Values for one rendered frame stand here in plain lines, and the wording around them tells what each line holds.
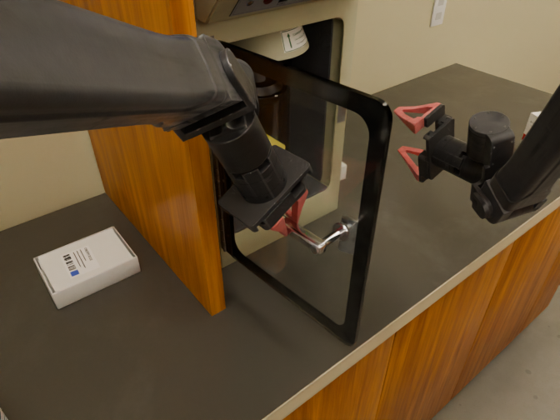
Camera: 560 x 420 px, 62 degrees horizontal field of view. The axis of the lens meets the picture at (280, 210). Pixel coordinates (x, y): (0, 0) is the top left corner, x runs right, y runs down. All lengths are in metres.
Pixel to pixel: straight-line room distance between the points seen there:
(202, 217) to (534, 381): 1.66
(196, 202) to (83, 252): 0.36
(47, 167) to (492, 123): 0.91
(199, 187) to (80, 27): 0.45
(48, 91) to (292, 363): 0.65
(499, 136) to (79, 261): 0.75
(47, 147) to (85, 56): 0.92
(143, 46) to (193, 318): 0.62
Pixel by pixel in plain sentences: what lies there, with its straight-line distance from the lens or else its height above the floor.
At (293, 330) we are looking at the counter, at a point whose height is 0.94.
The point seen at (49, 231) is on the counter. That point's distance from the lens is 1.13.
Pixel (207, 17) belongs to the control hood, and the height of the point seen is 1.42.
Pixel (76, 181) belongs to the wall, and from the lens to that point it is 1.20.
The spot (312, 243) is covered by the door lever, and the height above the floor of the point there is 1.21.
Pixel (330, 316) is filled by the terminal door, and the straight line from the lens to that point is 0.73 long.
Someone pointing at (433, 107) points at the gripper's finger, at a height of 1.25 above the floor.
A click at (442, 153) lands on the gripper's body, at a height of 1.19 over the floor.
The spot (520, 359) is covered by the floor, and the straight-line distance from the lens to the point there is 2.16.
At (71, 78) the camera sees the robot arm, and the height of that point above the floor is 1.51.
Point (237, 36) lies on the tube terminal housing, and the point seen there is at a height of 1.38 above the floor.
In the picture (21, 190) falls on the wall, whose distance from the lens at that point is 1.18.
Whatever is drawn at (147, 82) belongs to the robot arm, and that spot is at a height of 1.49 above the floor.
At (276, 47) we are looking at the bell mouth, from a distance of 0.81.
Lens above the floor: 1.59
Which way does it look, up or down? 37 degrees down
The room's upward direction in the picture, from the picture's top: straight up
